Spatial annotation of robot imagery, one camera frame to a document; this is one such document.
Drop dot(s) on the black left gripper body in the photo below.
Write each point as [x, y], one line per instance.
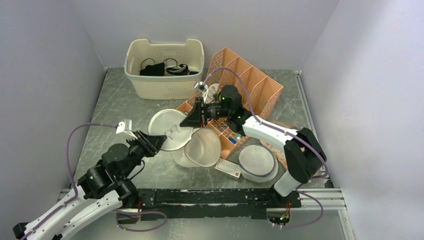
[137, 155]

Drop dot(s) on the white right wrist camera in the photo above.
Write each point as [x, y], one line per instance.
[205, 93]

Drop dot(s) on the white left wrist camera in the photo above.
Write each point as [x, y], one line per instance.
[125, 127]

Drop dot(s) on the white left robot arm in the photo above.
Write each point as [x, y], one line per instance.
[103, 188]

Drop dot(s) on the black white bra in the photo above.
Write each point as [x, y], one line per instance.
[178, 70]

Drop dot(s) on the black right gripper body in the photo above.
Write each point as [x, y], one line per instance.
[215, 110]

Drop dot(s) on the peach plastic desk organizer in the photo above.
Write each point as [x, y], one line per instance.
[258, 91]

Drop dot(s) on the orange patterned fabric bag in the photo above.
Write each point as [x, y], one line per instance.
[278, 153]

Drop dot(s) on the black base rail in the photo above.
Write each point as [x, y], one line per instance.
[213, 203]

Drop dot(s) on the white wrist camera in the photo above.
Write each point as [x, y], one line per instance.
[125, 127]
[205, 93]

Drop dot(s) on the white mesh laundry bag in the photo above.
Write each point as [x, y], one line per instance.
[190, 147]

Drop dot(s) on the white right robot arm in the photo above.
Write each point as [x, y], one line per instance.
[304, 155]

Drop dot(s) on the cream plastic laundry basket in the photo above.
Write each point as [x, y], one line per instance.
[167, 87]

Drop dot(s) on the black face mask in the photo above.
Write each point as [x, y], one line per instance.
[152, 70]

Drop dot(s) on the white red card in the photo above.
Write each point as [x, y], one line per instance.
[229, 168]

